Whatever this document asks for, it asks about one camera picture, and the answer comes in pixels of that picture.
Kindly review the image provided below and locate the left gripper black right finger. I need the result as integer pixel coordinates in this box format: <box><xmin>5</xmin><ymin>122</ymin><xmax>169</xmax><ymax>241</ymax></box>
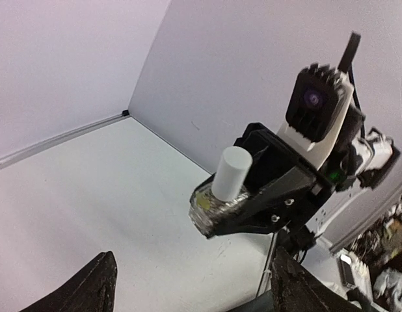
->
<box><xmin>271</xmin><ymin>248</ymin><xmax>361</xmax><ymax>312</ymax></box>

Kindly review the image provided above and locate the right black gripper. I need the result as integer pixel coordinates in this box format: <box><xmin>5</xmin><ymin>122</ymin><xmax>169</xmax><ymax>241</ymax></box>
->
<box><xmin>217</xmin><ymin>122</ymin><xmax>333</xmax><ymax>236</ymax></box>

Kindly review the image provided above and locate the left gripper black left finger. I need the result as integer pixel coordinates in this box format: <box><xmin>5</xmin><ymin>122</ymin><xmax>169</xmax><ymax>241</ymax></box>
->
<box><xmin>23</xmin><ymin>251</ymin><xmax>118</xmax><ymax>312</ymax></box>

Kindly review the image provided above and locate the clear nail polish bottle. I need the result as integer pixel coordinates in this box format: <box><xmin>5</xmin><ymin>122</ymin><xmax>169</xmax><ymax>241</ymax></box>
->
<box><xmin>189</xmin><ymin>175</ymin><xmax>250</xmax><ymax>239</ymax></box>

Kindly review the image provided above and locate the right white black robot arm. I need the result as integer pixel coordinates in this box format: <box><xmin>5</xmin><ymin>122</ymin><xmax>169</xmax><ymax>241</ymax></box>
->
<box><xmin>204</xmin><ymin>107</ymin><xmax>400</xmax><ymax>255</ymax></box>

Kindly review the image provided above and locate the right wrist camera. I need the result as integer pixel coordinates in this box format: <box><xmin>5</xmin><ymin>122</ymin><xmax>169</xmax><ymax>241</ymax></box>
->
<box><xmin>275</xmin><ymin>63</ymin><xmax>356</xmax><ymax>168</ymax></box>

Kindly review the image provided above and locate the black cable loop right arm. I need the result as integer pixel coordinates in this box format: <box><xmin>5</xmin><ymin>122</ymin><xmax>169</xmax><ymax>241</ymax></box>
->
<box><xmin>338</xmin><ymin>31</ymin><xmax>366</xmax><ymax>138</ymax></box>

